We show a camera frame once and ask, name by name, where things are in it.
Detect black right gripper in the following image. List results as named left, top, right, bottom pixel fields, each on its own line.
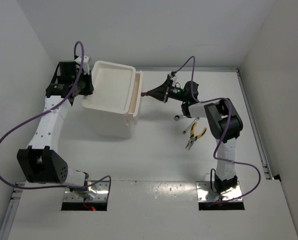
left=148, top=79, right=188, bottom=103

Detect white top drawer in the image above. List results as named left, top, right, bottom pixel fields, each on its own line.
left=128, top=71, right=143, bottom=119

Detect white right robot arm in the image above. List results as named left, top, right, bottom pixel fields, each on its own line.
left=141, top=79, right=243, bottom=194

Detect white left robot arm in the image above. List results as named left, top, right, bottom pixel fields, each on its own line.
left=16, top=56, right=94, bottom=188

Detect large ratchet wrench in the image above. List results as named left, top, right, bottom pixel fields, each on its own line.
left=174, top=115, right=185, bottom=121

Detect white drawer cabinet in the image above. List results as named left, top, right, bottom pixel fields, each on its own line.
left=82, top=60, right=138, bottom=139

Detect small combination wrench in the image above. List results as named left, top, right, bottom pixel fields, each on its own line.
left=182, top=117, right=200, bottom=135

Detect yellow needle nose pliers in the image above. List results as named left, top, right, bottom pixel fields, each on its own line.
left=185, top=122, right=207, bottom=151

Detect white front cover board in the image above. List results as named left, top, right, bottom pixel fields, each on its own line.
left=9, top=180, right=298, bottom=240

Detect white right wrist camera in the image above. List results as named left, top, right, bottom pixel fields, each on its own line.
left=167, top=71, right=177, bottom=81

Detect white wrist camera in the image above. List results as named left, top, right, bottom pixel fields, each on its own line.
left=74, top=55, right=91, bottom=74
left=167, top=71, right=177, bottom=81

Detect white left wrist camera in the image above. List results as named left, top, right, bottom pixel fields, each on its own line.
left=74, top=55, right=91, bottom=74

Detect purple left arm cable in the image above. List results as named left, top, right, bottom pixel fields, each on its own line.
left=0, top=41, right=111, bottom=188

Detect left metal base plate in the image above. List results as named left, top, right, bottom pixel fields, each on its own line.
left=63, top=181, right=111, bottom=204

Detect metal base plate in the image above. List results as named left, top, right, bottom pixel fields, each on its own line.
left=196, top=181, right=243, bottom=203
left=63, top=181, right=111, bottom=204

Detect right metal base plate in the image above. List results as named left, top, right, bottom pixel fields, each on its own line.
left=196, top=181, right=243, bottom=203

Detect aluminium frame rail left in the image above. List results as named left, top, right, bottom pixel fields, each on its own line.
left=0, top=188, right=23, bottom=240

